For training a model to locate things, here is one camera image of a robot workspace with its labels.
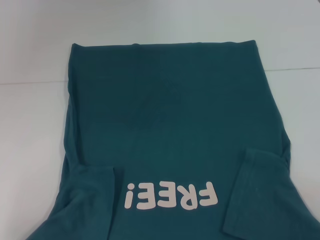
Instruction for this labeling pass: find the blue FREE print t-shirt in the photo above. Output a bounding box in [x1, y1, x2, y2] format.
[24, 39, 320, 240]

